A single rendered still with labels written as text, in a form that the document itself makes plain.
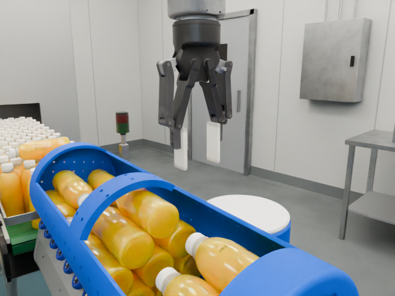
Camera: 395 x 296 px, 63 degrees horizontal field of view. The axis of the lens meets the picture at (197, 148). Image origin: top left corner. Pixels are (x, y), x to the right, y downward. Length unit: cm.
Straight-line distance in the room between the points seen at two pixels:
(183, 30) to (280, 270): 35
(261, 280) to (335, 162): 364
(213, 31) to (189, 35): 4
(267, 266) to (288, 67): 384
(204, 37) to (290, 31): 372
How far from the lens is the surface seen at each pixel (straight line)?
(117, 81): 606
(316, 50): 377
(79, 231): 68
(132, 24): 631
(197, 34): 50
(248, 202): 108
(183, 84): 51
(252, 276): 40
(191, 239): 56
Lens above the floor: 146
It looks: 13 degrees down
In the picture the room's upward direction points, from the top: straight up
